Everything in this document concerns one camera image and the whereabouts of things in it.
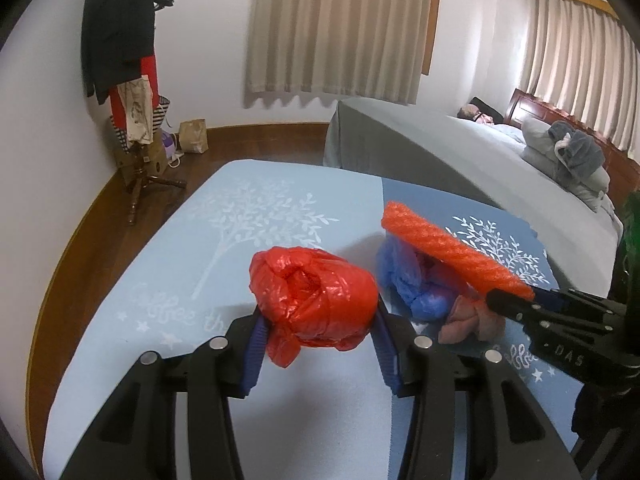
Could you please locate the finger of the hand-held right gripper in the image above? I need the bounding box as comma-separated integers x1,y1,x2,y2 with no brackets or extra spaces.
485,287,628,334
531,286,627,317

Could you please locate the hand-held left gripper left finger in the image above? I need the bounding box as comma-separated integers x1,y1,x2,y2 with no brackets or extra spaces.
60,305,274,480

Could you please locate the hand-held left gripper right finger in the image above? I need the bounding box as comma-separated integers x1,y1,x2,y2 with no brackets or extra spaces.
372,294,583,480

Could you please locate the red plastic bag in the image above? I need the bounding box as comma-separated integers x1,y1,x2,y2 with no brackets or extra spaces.
248,246,380,369

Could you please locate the orange foam net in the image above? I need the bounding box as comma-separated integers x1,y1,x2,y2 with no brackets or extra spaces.
381,201,536,302

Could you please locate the pink cloth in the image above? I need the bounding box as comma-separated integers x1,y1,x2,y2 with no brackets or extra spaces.
437,294,507,346

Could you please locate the blue plastic bag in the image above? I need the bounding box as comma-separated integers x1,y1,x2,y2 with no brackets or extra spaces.
375,237,458,322

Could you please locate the light blue tree-print mat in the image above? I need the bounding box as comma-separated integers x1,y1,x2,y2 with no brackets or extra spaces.
42,159,401,480

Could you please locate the dark grey folded garment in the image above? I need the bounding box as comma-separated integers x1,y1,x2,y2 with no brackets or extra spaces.
546,120,607,187

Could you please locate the grey pillow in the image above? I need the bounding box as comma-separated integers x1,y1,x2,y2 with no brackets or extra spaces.
520,119,617,212

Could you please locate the pale blue duvet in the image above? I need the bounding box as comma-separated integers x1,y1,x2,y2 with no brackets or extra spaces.
450,115,532,148

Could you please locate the grey bed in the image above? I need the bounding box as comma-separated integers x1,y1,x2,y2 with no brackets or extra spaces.
322,97,626,273

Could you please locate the wooden headboard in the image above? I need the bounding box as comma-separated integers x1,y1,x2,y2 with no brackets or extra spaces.
504,87,640,213

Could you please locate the wooden coat rack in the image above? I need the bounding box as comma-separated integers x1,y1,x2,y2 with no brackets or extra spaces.
122,0,189,227

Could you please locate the brown cardboard bag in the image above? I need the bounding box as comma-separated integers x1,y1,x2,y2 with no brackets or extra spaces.
114,135,169,187

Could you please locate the purple white appliance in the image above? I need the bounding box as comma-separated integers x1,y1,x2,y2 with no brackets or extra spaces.
161,130,184,167

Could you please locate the brown paper bag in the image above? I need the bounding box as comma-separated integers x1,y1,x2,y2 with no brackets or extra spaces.
178,118,210,155

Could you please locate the striped bag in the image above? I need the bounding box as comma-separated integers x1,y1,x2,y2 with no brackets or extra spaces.
107,95,172,154

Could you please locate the beige canvas tote bag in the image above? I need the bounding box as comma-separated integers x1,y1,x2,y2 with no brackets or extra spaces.
120,76,153,144

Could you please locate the red garment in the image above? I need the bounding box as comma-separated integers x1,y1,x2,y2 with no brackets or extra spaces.
110,55,160,122

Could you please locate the wide beige curtain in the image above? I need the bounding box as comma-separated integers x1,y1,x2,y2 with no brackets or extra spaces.
244,0,435,109

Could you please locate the black coat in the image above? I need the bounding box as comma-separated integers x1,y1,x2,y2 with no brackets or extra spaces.
81,0,158,106

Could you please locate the wooden window frame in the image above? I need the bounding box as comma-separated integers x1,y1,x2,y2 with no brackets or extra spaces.
421,0,444,77

